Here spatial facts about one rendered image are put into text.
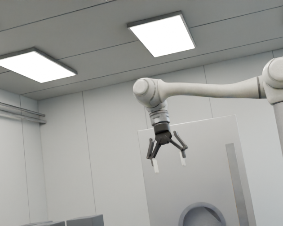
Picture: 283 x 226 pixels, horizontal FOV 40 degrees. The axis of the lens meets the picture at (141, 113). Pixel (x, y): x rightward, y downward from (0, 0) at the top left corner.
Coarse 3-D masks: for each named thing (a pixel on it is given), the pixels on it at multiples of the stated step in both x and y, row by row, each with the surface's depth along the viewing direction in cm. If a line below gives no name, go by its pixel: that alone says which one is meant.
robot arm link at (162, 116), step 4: (156, 112) 178; (160, 112) 178; (164, 112) 178; (152, 116) 179; (156, 116) 177; (160, 116) 177; (164, 116) 178; (168, 116) 180; (152, 120) 178; (156, 120) 177; (160, 120) 176; (164, 120) 177; (168, 120) 179; (152, 124) 179; (156, 124) 178
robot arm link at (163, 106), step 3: (165, 102) 179; (159, 105) 176; (162, 105) 178; (165, 105) 179; (147, 108) 178; (150, 108) 176; (153, 108) 176; (156, 108) 177; (159, 108) 178; (162, 108) 179; (165, 108) 180; (150, 111) 180; (153, 111) 179
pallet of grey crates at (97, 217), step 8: (88, 216) 541; (96, 216) 526; (32, 224) 536; (40, 224) 510; (48, 224) 488; (56, 224) 497; (64, 224) 517; (72, 224) 519; (80, 224) 515; (88, 224) 512; (96, 224) 521
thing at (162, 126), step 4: (160, 124) 177; (164, 124) 177; (168, 124) 179; (156, 128) 177; (160, 128) 176; (164, 128) 176; (168, 128) 177; (156, 132) 177; (160, 132) 178; (164, 132) 178; (168, 132) 177; (156, 136) 179; (160, 136) 178; (168, 136) 176; (156, 140) 179; (164, 140) 177; (160, 144) 178; (164, 144) 179
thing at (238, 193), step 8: (232, 144) 266; (232, 152) 265; (232, 160) 264; (232, 168) 264; (232, 176) 263; (232, 184) 263; (240, 184) 261; (240, 192) 260; (240, 200) 259; (240, 208) 258; (240, 216) 258; (240, 224) 257; (248, 224) 256
